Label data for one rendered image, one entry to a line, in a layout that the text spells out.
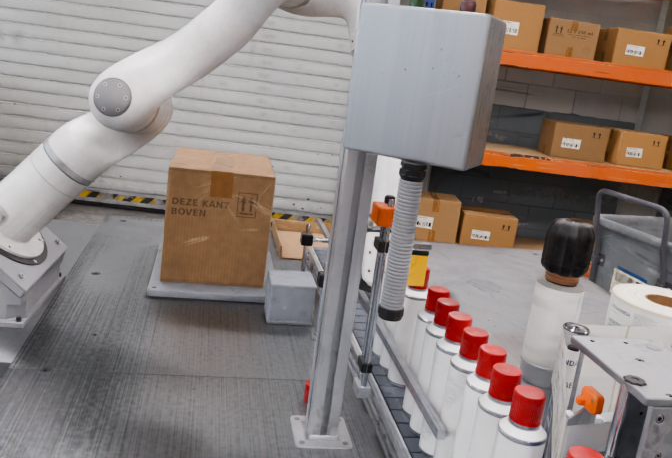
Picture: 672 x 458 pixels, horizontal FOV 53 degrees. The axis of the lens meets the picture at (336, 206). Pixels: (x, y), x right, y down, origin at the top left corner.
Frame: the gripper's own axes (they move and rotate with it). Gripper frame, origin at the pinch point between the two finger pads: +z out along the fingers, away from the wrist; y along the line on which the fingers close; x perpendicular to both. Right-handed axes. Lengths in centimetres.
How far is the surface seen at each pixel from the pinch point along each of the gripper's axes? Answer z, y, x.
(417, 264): -8.4, -1.5, -23.2
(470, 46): -33, -6, -52
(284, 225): -24, -9, 93
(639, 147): -121, 268, 300
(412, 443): 17.6, -3.2, -29.8
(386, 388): 12.1, -3.1, -14.7
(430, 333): 1.8, -2.3, -32.9
